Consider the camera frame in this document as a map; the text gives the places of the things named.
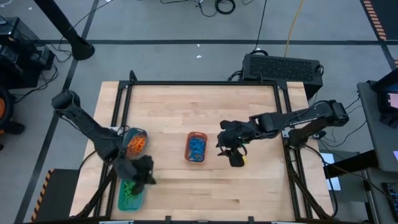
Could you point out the orange plastic basket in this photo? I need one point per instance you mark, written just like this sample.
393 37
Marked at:
186 149

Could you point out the pile of bands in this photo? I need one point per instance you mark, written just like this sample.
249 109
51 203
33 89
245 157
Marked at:
200 154

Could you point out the grey desk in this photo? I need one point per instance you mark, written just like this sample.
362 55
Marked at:
373 130

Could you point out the black pole stand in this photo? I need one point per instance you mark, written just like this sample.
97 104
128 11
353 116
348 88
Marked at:
79 48

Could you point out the black computer case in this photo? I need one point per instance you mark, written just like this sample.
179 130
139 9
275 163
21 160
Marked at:
280 68

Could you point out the blue rubber band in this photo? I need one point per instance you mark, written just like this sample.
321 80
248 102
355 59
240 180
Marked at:
195 157
192 151
193 142

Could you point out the black mat orange stripes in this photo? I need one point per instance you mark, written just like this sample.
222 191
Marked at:
388 12

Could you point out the black equipment cart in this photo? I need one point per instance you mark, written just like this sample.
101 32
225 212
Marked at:
18 56

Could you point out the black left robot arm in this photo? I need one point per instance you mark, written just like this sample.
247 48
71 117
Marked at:
90 127

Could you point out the black keyboard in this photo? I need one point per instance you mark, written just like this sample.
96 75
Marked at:
391 199

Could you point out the black mat yellow stripes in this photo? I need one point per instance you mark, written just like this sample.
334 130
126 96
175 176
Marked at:
59 196

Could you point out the silver mounting plate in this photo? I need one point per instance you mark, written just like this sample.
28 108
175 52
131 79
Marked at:
284 133

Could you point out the light teal plastic basket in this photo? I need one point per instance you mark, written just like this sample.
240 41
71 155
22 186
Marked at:
130 205

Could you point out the rubber bands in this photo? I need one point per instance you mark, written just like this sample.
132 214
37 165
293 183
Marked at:
201 145

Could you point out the dark laptop screen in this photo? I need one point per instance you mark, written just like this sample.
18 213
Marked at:
382 109

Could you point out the yellow label tag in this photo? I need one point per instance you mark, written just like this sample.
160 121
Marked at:
245 159

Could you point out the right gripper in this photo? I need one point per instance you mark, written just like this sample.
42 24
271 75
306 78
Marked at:
234 137

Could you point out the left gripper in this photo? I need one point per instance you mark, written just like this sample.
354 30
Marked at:
136 169

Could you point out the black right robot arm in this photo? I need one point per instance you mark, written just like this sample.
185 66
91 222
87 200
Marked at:
295 119

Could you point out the dark teal plastic basket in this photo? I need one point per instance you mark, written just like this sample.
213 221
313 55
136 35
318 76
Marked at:
127 138

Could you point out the orange and black wheel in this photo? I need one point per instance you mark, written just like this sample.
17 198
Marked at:
4 105

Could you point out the black desk leg bar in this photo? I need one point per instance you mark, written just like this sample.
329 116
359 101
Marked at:
351 161

